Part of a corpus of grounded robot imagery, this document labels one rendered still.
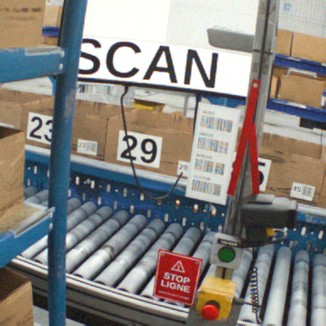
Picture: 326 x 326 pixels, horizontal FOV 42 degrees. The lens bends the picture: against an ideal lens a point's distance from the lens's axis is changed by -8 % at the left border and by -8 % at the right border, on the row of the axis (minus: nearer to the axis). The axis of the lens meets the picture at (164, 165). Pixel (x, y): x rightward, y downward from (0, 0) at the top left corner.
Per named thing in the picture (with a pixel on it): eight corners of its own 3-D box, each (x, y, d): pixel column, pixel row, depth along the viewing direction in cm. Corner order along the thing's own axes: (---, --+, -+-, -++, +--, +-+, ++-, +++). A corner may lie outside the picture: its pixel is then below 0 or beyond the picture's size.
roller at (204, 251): (182, 314, 106) (168, 323, 108) (223, 237, 154) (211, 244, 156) (170, 300, 106) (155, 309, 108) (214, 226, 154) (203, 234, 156)
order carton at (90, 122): (19, 144, 177) (21, 103, 172) (54, 132, 204) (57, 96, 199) (103, 163, 167) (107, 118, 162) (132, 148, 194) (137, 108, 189)
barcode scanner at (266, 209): (292, 255, 85) (298, 205, 82) (234, 250, 88) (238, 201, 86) (294, 242, 91) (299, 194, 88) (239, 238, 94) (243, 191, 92)
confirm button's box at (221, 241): (207, 265, 94) (213, 237, 92) (210, 259, 97) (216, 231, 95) (238, 272, 92) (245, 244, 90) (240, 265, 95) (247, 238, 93)
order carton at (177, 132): (103, 163, 167) (107, 117, 162) (132, 147, 194) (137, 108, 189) (207, 186, 157) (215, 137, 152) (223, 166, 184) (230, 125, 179)
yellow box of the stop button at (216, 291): (192, 318, 92) (197, 292, 90) (201, 300, 100) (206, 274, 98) (256, 333, 88) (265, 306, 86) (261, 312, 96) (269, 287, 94)
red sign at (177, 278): (152, 295, 102) (158, 249, 99) (153, 295, 103) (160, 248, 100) (217, 312, 98) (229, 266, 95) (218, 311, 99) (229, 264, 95)
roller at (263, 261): (233, 334, 103) (237, 319, 102) (258, 252, 152) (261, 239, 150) (251, 339, 102) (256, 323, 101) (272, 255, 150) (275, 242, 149)
